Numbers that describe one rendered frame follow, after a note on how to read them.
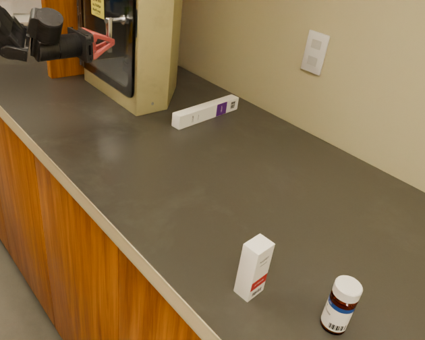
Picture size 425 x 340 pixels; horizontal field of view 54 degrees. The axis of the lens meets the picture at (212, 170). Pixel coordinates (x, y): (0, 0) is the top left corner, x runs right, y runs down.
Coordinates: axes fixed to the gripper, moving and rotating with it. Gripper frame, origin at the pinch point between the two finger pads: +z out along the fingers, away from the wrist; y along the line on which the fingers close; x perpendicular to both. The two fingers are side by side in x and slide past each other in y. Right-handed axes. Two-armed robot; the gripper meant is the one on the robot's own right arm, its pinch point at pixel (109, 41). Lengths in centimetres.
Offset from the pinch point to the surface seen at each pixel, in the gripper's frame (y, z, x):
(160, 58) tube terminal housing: -5.2, 12.9, 4.6
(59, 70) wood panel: 31.9, -1.2, 18.1
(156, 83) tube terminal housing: -5.2, 11.8, 12.0
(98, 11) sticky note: 13.7, 4.1, -4.4
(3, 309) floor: 32, -34, 114
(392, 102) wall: -57, 49, 5
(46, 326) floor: 15, -23, 114
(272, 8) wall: -12, 49, -8
